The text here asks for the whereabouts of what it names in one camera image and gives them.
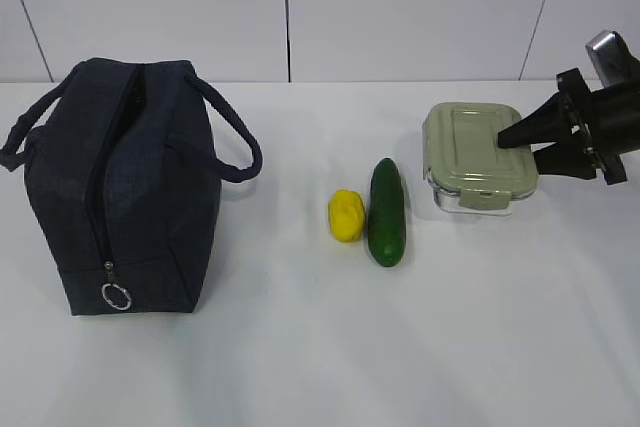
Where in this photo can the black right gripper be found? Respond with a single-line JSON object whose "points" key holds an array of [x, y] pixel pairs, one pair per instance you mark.
{"points": [[576, 109]]}

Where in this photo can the glass container with green lid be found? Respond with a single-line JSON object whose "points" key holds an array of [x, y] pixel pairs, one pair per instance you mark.
{"points": [[466, 169]]}

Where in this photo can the green cucumber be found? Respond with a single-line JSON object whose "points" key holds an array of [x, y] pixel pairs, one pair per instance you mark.
{"points": [[386, 228]]}

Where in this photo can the yellow lemon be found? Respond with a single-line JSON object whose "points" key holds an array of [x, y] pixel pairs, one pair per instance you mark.
{"points": [[347, 215]]}

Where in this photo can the dark navy fabric lunch bag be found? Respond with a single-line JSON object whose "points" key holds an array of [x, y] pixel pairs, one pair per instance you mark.
{"points": [[123, 167]]}

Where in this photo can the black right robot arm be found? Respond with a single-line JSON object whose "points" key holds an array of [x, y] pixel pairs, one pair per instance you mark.
{"points": [[621, 126]]}

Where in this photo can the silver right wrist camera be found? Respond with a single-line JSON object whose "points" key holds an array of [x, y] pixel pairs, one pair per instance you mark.
{"points": [[607, 59]]}

